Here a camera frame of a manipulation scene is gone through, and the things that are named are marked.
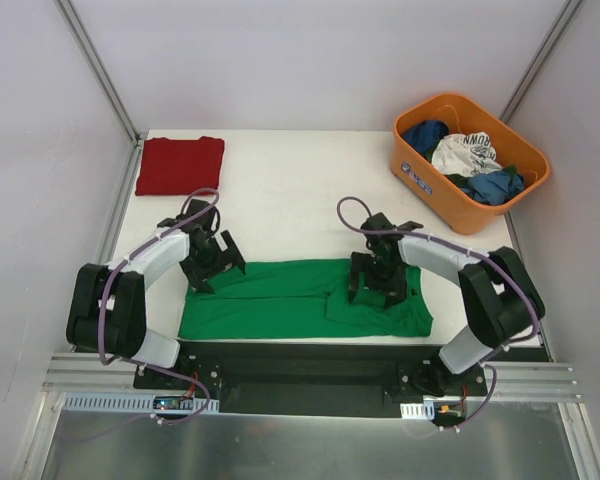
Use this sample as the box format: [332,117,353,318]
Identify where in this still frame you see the green t-shirt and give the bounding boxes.
[178,259,433,340]

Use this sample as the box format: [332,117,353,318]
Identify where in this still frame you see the orange plastic basket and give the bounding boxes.
[392,91,552,236]

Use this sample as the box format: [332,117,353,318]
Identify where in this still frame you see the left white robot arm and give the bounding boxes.
[66,198,246,389]

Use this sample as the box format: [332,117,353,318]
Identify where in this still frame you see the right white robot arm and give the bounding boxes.
[349,213,545,397]

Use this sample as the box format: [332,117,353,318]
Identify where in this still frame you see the folded red t-shirt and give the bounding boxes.
[135,136,225,196]

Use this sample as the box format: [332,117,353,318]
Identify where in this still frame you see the dark blue t-shirt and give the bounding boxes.
[400,120,450,155]

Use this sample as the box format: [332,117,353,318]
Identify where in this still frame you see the white printed t-shirt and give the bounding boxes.
[431,132,502,177]

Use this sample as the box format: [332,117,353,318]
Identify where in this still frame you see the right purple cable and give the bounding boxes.
[336,197,541,351]

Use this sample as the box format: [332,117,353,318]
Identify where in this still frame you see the purple cable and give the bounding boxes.
[98,187,220,426]
[336,197,541,351]

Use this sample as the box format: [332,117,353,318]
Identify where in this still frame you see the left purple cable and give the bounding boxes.
[98,187,220,426]

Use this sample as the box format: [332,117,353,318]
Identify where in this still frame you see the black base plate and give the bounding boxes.
[132,338,489,416]

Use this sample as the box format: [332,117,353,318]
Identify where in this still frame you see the right white cable duct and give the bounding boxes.
[400,400,436,421]

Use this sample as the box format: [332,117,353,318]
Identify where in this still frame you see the white cable duct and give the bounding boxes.
[400,400,436,421]
[63,393,220,415]

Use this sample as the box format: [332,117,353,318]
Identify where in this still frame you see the aluminium frame rail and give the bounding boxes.
[41,353,584,403]

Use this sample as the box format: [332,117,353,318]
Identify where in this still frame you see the left white cable duct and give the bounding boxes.
[63,393,220,415]

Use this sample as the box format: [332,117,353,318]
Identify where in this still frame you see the left aluminium post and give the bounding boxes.
[54,0,143,145]

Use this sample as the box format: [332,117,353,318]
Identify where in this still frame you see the aluminium post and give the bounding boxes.
[54,0,143,145]
[499,0,586,124]

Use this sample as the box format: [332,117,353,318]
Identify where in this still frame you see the right aluminium post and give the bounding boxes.
[499,0,586,124]

